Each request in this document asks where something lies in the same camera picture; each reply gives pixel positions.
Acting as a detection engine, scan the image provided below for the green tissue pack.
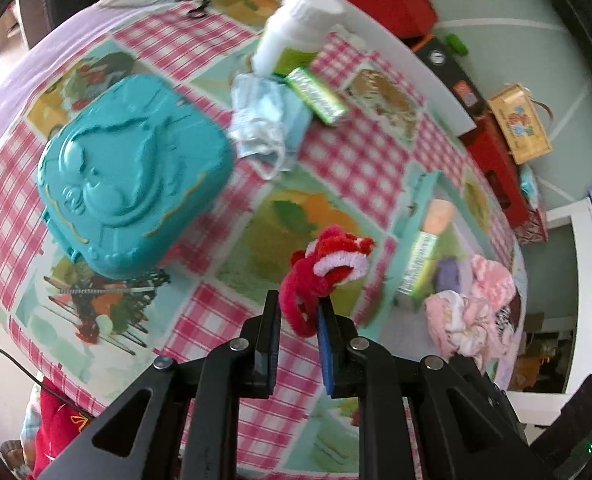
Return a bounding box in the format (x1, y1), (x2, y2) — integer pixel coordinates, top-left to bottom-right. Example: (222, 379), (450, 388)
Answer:
(285, 67), (349, 127)
(398, 231), (439, 296)

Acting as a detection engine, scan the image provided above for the pink white zigzag cloth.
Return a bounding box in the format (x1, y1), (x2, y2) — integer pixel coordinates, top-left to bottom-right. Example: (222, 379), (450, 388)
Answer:
(471, 255), (516, 312)

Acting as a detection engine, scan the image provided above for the red white plush toy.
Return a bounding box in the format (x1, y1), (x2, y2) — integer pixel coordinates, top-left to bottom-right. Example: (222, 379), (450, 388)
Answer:
(279, 224), (376, 338)

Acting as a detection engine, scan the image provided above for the round tan sponge puff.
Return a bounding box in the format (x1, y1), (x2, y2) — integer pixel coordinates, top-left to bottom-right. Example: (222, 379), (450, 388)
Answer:
(422, 198), (456, 235)

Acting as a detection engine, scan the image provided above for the white tray with teal rim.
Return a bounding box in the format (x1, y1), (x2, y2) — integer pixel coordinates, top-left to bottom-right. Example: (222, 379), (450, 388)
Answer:
(392, 170), (525, 396)

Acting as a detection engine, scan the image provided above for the light blue wipes pack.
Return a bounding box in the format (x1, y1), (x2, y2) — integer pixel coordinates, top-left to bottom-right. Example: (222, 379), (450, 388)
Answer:
(520, 164), (540, 210)

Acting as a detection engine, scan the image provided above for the teal plastic toy case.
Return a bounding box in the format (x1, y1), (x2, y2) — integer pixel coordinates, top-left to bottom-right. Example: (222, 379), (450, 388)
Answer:
(37, 74), (235, 280)

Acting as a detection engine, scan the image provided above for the red gift box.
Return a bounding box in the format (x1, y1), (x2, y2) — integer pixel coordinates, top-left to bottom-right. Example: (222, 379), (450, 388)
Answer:
(460, 113), (529, 229)

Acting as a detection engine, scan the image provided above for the pink checkered food tablecloth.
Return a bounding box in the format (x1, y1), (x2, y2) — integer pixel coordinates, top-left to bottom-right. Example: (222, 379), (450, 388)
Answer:
(0, 0), (526, 412)

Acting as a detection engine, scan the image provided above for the yellow wooden sign plaque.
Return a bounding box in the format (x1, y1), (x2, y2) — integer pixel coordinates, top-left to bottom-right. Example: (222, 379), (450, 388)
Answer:
(487, 84), (554, 165)

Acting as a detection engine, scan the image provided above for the blue face mask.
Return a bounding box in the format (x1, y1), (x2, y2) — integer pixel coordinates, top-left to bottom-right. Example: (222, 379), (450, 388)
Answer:
(228, 73), (313, 181)

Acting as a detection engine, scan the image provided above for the black box with gauge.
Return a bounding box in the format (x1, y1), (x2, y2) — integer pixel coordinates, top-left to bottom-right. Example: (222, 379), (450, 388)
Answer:
(412, 35), (485, 119)

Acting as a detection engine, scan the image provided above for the green plastic knob toy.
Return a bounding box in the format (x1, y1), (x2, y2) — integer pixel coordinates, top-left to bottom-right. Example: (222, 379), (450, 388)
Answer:
(444, 32), (470, 58)

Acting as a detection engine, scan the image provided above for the lavender bed sheet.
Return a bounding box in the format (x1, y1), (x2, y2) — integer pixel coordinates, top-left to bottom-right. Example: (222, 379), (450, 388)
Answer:
(0, 4), (151, 137)

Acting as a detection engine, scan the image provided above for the white plastic pill bottle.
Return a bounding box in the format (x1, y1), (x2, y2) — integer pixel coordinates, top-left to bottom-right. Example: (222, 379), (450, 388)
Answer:
(252, 0), (345, 78)

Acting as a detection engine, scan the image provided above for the white shelf frame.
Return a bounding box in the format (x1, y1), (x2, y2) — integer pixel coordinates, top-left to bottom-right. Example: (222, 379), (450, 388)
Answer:
(508, 198), (592, 426)

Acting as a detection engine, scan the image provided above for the black cable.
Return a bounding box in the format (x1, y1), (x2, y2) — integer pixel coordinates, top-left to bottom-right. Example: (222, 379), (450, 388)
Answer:
(0, 344), (96, 436)

